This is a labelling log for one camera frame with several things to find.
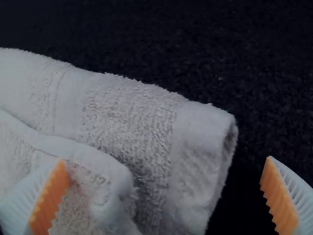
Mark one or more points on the pale towel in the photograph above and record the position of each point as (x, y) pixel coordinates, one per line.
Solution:
(122, 127)

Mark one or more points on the black mat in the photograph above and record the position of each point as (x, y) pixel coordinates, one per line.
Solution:
(195, 36)

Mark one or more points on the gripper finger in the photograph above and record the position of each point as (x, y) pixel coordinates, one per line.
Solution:
(286, 198)
(36, 203)

